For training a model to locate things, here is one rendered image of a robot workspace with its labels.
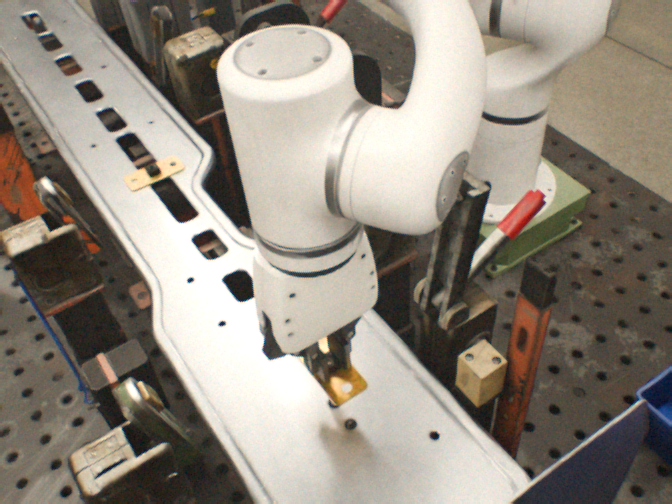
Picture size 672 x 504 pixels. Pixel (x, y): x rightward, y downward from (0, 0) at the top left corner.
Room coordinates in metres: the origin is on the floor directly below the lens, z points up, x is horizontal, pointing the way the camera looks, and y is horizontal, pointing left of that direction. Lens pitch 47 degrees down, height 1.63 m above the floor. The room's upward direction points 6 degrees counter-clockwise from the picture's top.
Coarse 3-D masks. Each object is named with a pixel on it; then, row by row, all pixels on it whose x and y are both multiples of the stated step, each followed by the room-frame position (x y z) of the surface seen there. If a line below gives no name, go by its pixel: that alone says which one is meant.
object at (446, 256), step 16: (464, 176) 0.47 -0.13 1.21; (464, 192) 0.46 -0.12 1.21; (480, 192) 0.45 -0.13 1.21; (464, 208) 0.45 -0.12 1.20; (480, 208) 0.45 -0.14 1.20; (448, 224) 0.47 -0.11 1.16; (464, 224) 0.44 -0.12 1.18; (480, 224) 0.45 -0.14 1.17; (448, 240) 0.46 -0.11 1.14; (464, 240) 0.44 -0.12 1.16; (432, 256) 0.46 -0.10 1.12; (448, 256) 0.46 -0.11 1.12; (464, 256) 0.44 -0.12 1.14; (432, 272) 0.46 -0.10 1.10; (448, 272) 0.45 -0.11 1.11; (464, 272) 0.44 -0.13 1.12; (432, 288) 0.46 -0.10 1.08; (448, 288) 0.44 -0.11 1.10; (464, 288) 0.44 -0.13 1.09; (432, 304) 0.46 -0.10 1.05; (448, 304) 0.43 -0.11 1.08
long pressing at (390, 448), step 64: (64, 0) 1.36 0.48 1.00; (128, 64) 1.09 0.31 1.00; (64, 128) 0.93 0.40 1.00; (128, 128) 0.91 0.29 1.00; (192, 128) 0.89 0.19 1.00; (128, 192) 0.76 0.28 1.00; (192, 192) 0.74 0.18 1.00; (128, 256) 0.64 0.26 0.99; (192, 256) 0.62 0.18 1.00; (192, 320) 0.51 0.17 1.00; (256, 320) 0.50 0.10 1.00; (192, 384) 0.43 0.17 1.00; (256, 384) 0.42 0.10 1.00; (384, 384) 0.40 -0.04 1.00; (256, 448) 0.34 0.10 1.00; (320, 448) 0.33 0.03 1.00; (384, 448) 0.33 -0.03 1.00; (448, 448) 0.32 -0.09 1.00
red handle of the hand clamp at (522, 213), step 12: (528, 192) 0.51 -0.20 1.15; (540, 192) 0.51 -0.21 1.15; (516, 204) 0.51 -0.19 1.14; (528, 204) 0.50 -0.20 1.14; (540, 204) 0.50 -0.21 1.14; (516, 216) 0.49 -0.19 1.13; (528, 216) 0.49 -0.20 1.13; (504, 228) 0.49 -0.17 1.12; (516, 228) 0.48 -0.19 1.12; (492, 240) 0.48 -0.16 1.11; (504, 240) 0.48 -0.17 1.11; (480, 252) 0.48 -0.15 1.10; (492, 252) 0.47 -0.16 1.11; (480, 264) 0.47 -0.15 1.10; (468, 276) 0.46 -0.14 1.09; (444, 288) 0.46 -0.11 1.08; (432, 300) 0.45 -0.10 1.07
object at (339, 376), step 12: (324, 348) 0.40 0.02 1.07; (300, 360) 0.39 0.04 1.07; (336, 360) 0.38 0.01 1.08; (336, 372) 0.37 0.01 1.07; (348, 372) 0.37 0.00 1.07; (324, 384) 0.36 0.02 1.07; (336, 384) 0.36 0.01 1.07; (360, 384) 0.36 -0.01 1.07; (336, 396) 0.35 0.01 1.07; (348, 396) 0.35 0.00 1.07
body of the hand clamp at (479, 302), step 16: (480, 288) 0.47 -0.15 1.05; (480, 304) 0.45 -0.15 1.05; (496, 304) 0.45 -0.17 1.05; (432, 320) 0.45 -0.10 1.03; (480, 320) 0.44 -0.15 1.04; (432, 336) 0.45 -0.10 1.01; (448, 336) 0.43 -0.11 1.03; (464, 336) 0.43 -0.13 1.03; (480, 336) 0.44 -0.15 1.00; (432, 352) 0.45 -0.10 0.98; (448, 352) 0.43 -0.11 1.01; (432, 368) 0.45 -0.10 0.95; (448, 368) 0.43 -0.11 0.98; (448, 384) 0.43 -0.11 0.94; (432, 432) 0.45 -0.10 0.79
